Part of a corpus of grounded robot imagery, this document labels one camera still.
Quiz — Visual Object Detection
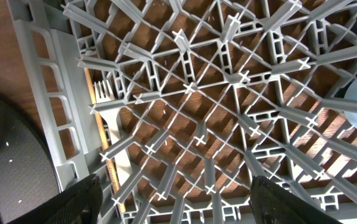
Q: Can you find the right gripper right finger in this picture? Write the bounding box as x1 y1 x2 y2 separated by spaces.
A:
250 175 341 224

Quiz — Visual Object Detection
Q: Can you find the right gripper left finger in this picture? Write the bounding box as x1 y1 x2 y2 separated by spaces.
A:
11 174 103 224

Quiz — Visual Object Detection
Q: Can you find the wooden chopstick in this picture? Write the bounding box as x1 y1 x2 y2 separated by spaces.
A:
83 67 126 213

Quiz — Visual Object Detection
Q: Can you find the white plastic fork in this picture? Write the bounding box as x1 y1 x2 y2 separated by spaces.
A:
93 80 133 186

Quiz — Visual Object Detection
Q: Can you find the grey dishwasher rack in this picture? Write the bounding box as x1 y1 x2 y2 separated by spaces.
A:
8 0 357 223

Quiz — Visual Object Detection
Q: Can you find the round black tray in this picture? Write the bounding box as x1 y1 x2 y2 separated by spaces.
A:
0 99 60 223

